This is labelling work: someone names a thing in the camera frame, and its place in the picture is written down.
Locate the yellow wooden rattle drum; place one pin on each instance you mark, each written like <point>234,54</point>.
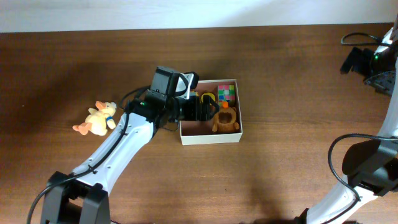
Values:
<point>208,97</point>

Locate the yellow grey toy truck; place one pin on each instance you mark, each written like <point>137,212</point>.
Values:
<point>194,93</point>

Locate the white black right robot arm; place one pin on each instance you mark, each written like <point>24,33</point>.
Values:
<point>369,167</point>

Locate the brown plush capybara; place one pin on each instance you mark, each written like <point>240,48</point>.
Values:
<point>226,120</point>

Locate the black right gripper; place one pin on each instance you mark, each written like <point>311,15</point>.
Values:
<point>364,56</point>

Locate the multicolour puzzle cube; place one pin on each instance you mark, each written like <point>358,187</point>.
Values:
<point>226,93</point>

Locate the yellow plush duck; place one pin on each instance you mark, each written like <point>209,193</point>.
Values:
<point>99,119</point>

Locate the white cardboard box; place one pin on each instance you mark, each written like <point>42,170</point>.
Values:
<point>200,132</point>

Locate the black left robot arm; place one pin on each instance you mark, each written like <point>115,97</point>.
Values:
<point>83,195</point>

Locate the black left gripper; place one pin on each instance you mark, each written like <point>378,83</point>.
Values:
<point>196,110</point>

